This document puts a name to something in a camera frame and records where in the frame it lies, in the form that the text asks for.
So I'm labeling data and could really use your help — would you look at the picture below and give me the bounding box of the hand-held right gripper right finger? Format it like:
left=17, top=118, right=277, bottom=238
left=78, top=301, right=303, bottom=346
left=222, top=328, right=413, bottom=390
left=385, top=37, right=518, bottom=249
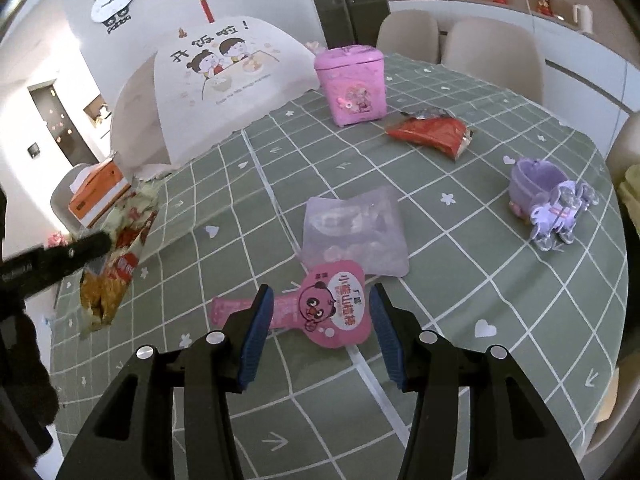
left=369, top=282, right=586, bottom=480

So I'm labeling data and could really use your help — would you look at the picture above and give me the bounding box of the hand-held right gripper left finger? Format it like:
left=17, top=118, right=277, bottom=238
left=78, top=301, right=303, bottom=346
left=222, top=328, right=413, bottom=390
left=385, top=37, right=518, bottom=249
left=55, top=284, right=275, bottom=480

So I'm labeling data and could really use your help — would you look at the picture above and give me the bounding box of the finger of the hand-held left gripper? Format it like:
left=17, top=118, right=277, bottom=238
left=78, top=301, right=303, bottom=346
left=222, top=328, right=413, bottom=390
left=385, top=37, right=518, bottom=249
left=0, top=232, right=112, bottom=297

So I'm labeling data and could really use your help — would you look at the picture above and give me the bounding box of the yellow red snack packet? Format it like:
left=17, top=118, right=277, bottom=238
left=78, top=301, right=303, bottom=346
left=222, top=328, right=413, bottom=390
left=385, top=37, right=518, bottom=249
left=79, top=182, right=161, bottom=338

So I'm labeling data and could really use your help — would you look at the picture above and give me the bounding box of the pink panda wrapper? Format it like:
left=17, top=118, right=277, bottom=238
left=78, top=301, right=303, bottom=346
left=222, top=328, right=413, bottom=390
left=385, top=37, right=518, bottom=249
left=210, top=259, right=373, bottom=348

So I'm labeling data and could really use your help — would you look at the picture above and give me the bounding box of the pink mini bin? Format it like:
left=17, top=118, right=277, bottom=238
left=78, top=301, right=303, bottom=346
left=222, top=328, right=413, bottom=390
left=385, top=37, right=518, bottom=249
left=314, top=44, right=387, bottom=127

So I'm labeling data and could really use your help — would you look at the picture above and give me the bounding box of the beige chair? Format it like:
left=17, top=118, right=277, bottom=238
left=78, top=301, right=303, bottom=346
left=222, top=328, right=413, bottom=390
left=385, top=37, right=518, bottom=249
left=442, top=17, right=546, bottom=106
left=375, top=10, right=441, bottom=63
left=605, top=110, right=640, bottom=171
left=50, top=162, right=93, bottom=233

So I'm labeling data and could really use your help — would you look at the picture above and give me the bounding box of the orange tissue box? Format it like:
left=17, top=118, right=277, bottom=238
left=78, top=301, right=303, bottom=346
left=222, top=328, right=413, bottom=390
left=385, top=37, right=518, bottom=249
left=67, top=159, right=132, bottom=226

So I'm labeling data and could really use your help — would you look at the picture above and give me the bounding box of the green checked tablecloth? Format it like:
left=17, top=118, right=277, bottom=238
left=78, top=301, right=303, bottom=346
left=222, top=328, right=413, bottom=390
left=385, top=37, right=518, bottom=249
left=47, top=52, right=628, bottom=480

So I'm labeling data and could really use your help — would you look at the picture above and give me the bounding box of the clear plastic bag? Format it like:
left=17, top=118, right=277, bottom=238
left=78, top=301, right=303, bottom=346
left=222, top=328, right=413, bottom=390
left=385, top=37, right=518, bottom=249
left=301, top=186, right=410, bottom=278

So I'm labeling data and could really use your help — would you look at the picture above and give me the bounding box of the dark door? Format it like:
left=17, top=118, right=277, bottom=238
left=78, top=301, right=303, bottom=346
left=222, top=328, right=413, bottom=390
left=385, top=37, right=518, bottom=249
left=27, top=80, right=103, bottom=171

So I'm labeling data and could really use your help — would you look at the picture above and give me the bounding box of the white printed food cover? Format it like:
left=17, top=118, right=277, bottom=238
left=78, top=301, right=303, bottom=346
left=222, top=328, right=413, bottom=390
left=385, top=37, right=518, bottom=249
left=109, top=15, right=326, bottom=181

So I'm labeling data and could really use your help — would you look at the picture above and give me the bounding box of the red packet with gold lining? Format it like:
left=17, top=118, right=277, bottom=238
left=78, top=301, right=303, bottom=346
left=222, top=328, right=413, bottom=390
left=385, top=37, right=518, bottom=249
left=385, top=116, right=476, bottom=161

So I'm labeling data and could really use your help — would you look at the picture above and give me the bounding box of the purple carriage toy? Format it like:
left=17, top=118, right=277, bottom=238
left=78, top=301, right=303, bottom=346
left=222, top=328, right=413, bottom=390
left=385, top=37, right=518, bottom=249
left=509, top=156, right=598, bottom=252

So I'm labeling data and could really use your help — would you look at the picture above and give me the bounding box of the cream bag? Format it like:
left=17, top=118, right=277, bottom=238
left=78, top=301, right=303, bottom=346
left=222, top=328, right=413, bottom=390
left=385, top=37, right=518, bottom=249
left=619, top=164, right=640, bottom=233

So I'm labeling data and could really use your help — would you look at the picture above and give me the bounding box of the white sideboard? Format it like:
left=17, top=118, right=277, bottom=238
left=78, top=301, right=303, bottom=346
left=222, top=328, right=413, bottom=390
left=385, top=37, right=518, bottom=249
left=390, top=0, right=640, bottom=126

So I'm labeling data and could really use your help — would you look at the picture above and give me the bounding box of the dark grey tall cabinet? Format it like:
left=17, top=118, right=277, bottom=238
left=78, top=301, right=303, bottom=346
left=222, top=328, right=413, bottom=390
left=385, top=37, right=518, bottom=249
left=302, top=0, right=391, bottom=56

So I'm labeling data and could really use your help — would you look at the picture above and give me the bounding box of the white kettle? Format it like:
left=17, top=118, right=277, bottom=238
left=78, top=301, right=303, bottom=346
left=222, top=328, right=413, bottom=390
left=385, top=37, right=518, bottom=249
left=571, top=4, right=596, bottom=33

